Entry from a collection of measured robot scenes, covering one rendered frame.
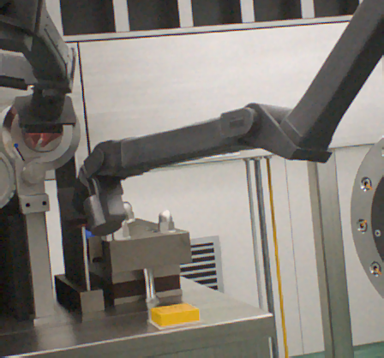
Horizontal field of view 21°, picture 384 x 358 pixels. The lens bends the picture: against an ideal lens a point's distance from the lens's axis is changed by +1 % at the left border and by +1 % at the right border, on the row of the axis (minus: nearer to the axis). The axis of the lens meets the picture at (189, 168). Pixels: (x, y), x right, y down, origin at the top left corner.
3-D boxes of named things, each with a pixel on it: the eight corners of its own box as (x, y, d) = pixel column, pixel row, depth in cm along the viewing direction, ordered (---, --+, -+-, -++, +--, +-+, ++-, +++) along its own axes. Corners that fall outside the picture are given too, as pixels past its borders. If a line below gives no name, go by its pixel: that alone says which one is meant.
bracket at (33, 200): (34, 326, 192) (17, 159, 191) (29, 321, 199) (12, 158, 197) (62, 322, 194) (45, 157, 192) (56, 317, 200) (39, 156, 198)
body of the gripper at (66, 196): (116, 217, 198) (122, 199, 191) (62, 224, 195) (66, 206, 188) (109, 187, 200) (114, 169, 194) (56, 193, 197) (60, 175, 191)
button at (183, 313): (161, 328, 179) (160, 313, 179) (151, 321, 186) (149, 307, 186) (201, 322, 181) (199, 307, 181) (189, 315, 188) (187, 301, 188)
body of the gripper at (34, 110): (75, 129, 189) (82, 102, 184) (18, 130, 186) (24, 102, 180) (69, 102, 193) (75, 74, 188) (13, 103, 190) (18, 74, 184)
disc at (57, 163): (3, 172, 197) (1, 92, 197) (3, 172, 197) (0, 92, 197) (81, 170, 201) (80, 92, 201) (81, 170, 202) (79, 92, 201)
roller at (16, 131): (12, 163, 197) (10, 101, 197) (-5, 161, 222) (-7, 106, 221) (73, 162, 200) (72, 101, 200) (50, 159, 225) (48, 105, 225)
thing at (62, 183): (84, 251, 202) (75, 155, 201) (62, 240, 225) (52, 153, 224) (87, 250, 202) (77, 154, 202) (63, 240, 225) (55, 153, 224)
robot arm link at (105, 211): (139, 148, 187) (99, 144, 182) (157, 205, 182) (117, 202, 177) (103, 181, 195) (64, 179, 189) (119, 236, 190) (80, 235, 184)
